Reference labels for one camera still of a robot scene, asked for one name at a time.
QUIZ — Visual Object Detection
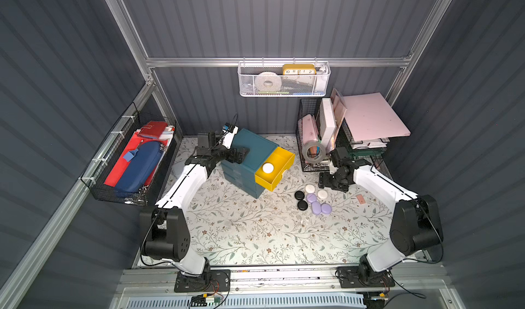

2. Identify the white tape roll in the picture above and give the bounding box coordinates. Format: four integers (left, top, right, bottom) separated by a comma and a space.
254, 71, 282, 92

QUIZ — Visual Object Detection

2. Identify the black earphone case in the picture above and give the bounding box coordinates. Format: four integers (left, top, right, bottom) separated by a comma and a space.
294, 191, 305, 201
297, 201, 308, 211

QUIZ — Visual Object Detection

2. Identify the white wire wall basket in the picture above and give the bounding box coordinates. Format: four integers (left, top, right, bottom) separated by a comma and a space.
237, 60, 332, 97

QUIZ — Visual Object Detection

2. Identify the purple earphone case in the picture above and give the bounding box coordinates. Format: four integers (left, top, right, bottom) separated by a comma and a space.
306, 193, 318, 203
310, 201, 322, 216
321, 203, 332, 215

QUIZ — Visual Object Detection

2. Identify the small pink eraser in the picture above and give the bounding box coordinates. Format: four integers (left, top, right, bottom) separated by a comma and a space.
356, 194, 366, 205

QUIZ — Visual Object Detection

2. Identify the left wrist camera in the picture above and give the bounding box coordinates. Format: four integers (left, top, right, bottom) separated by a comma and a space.
221, 123, 239, 149

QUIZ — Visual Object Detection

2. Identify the purple earphone case upper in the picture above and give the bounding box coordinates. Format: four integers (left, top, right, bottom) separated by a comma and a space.
306, 193, 318, 203

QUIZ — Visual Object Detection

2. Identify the blue zip pouch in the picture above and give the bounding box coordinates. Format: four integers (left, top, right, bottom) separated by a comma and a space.
114, 141, 164, 198

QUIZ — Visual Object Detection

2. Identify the teal drawer cabinet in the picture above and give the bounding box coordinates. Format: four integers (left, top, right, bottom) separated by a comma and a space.
221, 129, 278, 199

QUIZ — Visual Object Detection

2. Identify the pink pouch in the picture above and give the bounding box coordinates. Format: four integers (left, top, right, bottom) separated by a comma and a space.
299, 114, 319, 145

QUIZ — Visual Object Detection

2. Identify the red folder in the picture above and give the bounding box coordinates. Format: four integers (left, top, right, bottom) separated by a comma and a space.
104, 121, 174, 187

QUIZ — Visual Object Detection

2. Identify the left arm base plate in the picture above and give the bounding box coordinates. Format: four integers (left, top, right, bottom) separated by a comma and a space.
174, 269, 231, 293

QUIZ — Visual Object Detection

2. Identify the yellow top drawer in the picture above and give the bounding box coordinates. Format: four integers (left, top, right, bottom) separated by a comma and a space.
255, 147, 295, 192

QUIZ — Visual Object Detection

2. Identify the yellow clock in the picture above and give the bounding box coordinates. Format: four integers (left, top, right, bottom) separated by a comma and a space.
282, 64, 317, 75

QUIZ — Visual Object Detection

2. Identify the black wire side basket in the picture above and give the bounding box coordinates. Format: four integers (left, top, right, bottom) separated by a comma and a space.
80, 105, 179, 206

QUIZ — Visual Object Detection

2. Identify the clear packing tape roll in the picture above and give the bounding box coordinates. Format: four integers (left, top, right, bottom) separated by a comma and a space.
302, 140, 326, 164

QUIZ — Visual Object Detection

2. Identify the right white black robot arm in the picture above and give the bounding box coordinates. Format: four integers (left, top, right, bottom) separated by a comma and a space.
318, 147, 444, 279

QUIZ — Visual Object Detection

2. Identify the white design book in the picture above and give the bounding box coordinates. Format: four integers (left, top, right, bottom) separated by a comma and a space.
318, 98, 336, 153

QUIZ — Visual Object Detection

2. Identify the black wire desk organizer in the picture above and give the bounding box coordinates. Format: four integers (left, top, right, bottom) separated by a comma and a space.
295, 98, 386, 172

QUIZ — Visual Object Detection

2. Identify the black earphone case lower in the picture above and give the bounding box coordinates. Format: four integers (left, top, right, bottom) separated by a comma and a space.
297, 201, 308, 211

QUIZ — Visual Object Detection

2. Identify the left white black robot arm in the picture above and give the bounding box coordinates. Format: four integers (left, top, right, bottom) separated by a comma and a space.
140, 124, 249, 277

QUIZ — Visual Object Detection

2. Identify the purple earphone case lower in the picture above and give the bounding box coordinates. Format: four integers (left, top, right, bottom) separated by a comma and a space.
310, 201, 322, 216

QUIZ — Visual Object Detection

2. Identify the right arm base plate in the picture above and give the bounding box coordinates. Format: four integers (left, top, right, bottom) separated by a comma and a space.
335, 266, 395, 289

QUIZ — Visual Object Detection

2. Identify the pink foam board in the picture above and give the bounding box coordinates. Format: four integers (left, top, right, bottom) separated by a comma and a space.
343, 93, 411, 142

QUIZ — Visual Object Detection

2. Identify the black earphone case upper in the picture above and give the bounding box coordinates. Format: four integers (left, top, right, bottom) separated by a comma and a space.
294, 191, 305, 201

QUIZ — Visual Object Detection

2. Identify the purple earphone case right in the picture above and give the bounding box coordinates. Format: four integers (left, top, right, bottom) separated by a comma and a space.
321, 203, 332, 215

